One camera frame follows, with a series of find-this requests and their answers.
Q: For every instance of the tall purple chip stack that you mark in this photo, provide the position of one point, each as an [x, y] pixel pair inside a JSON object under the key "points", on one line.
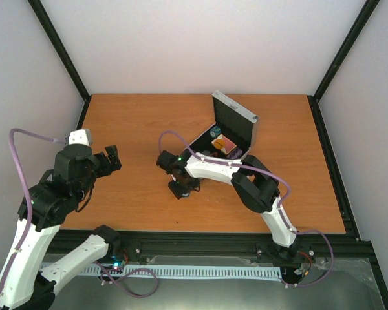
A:
{"points": [[235, 154]]}

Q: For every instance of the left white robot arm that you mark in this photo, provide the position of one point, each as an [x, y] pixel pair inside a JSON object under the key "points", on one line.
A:
{"points": [[24, 283]]}

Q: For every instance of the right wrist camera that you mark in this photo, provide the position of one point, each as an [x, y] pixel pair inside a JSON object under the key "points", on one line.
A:
{"points": [[167, 161]]}

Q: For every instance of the aluminium poker case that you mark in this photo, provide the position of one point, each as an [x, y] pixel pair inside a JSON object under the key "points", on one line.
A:
{"points": [[237, 123]]}

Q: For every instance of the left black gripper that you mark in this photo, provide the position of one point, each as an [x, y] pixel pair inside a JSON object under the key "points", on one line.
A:
{"points": [[107, 166]]}

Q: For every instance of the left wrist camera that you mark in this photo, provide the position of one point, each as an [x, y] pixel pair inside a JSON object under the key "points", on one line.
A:
{"points": [[81, 136]]}

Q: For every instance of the white slotted cable duct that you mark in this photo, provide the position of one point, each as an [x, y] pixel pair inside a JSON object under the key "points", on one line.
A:
{"points": [[190, 272]]}

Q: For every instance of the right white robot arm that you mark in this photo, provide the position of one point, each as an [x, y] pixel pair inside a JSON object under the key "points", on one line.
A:
{"points": [[255, 185]]}

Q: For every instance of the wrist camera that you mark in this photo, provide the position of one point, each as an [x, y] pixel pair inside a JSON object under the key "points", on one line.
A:
{"points": [[81, 136], [167, 161]]}

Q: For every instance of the orange blue round button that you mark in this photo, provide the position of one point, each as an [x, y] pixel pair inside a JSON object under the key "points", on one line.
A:
{"points": [[219, 143]]}

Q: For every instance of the black aluminium frame rail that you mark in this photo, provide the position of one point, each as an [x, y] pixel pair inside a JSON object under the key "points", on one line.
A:
{"points": [[140, 246]]}

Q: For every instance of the playing card deck box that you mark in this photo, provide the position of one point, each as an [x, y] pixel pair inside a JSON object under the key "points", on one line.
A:
{"points": [[229, 145]]}

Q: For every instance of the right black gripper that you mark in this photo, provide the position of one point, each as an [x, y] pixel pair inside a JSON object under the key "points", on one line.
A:
{"points": [[178, 192]]}

